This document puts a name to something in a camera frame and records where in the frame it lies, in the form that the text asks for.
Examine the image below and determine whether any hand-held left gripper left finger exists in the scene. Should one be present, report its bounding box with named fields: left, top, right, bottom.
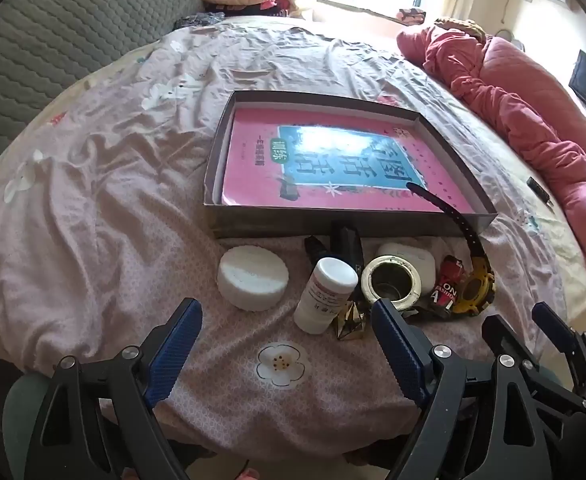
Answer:
left=23, top=297, right=204, bottom=480

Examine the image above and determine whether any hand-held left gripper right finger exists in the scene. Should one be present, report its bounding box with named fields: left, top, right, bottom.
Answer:
left=370, top=297, right=568, bottom=480

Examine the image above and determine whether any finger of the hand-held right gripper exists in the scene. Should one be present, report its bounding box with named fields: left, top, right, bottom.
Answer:
left=532, top=302, right=586, bottom=401
left=482, top=314, right=548, bottom=386

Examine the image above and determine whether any yellow and black wristwatch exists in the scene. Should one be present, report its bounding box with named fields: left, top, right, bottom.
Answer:
left=406, top=182, right=496, bottom=317

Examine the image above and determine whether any red lighter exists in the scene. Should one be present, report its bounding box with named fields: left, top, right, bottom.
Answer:
left=423, top=255, right=461, bottom=320

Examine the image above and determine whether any white pill bottle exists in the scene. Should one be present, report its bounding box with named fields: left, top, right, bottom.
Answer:
left=293, top=257, right=360, bottom=334

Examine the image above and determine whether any white tape roll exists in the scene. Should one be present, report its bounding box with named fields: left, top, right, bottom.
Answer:
left=361, top=256, right=422, bottom=317

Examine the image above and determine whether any white earbuds case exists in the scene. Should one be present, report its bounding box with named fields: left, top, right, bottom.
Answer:
left=377, top=242, right=438, bottom=293

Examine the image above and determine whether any white round container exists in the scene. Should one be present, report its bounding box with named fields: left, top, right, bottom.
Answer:
left=217, top=245, right=290, bottom=312

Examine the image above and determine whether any black and gold lipstick tube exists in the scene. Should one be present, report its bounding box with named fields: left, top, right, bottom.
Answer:
left=332, top=225, right=371, bottom=342

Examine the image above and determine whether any small dark bottle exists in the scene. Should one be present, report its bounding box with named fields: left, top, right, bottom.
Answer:
left=304, top=235, right=331, bottom=268

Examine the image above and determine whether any grey cardboard box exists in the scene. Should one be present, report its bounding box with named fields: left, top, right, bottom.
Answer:
left=203, top=91, right=498, bottom=240

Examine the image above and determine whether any cream yellow bed sheet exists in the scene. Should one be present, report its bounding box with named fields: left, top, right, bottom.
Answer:
left=503, top=150, right=586, bottom=341

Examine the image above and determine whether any black key tag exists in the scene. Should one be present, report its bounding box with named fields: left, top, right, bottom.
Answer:
left=527, top=177, right=554, bottom=206

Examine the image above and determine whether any dark green round object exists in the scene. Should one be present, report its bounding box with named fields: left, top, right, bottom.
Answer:
left=3, top=375, right=48, bottom=466

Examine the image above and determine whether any pink floral bedsheet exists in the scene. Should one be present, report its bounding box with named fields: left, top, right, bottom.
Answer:
left=0, top=15, right=586, bottom=461

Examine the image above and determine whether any pink and blue book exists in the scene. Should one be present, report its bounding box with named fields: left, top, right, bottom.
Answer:
left=213, top=107, right=488, bottom=213

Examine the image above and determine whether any pink quilt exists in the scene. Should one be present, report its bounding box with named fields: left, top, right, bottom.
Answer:
left=397, top=22, right=586, bottom=267

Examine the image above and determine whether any brown knitted cloth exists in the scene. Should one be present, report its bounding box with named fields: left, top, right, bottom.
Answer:
left=433, top=17, right=488, bottom=41

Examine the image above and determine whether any dark patterned cloth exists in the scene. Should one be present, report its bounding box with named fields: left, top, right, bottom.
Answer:
left=173, top=10, right=224, bottom=32

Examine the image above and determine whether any grey quilted headboard cover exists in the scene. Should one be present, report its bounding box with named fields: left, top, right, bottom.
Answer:
left=0, top=0, right=208, bottom=196

